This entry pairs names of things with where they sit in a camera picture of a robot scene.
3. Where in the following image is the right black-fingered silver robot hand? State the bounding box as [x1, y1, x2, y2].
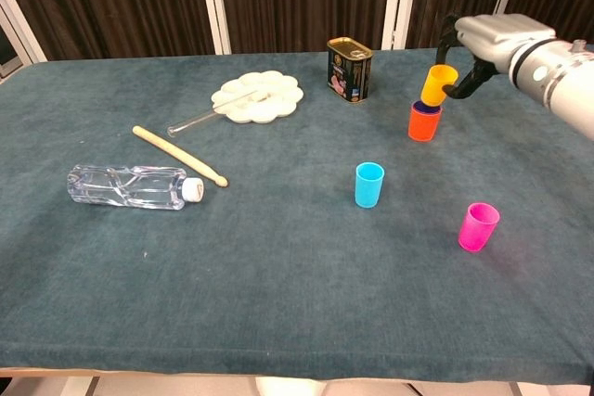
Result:
[435, 13, 558, 100]

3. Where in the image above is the yellow plastic cup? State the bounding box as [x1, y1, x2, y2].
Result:
[420, 64, 459, 108]

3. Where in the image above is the dark blue plastic cup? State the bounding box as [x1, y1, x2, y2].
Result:
[411, 99, 443, 115]

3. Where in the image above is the light blue plastic cup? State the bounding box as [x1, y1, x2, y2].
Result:
[355, 161, 386, 209]

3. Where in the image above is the orange plastic cup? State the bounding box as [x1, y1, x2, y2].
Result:
[407, 101, 444, 143]

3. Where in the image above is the black and gold meat can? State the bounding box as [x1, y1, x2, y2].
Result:
[326, 36, 374, 104]

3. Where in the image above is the pink plastic cup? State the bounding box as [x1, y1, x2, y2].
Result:
[458, 202, 501, 253]

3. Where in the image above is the white flower-shaped paint palette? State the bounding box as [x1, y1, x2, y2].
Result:
[211, 70, 305, 125]

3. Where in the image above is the clear glass pipette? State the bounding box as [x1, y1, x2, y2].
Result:
[166, 88, 270, 138]

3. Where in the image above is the wooden drumstick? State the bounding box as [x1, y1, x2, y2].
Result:
[132, 124, 230, 189]

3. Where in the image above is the teal table cloth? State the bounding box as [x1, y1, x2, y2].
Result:
[0, 45, 594, 386]

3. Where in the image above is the clear plastic water bottle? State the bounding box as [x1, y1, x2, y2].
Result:
[67, 163, 206, 211]

